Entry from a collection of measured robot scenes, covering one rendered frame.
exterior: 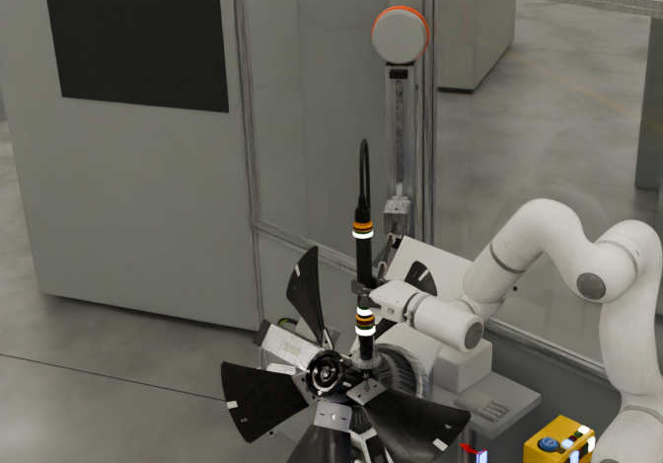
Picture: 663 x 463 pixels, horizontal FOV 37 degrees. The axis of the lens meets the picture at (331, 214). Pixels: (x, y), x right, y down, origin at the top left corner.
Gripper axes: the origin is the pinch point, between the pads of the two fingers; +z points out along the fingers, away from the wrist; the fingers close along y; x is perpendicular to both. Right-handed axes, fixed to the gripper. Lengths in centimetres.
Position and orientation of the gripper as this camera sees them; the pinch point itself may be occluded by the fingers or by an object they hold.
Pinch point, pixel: (364, 284)
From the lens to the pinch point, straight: 229.6
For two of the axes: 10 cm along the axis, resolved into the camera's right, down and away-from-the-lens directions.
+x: -0.2, -9.0, -4.3
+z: -7.0, -2.9, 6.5
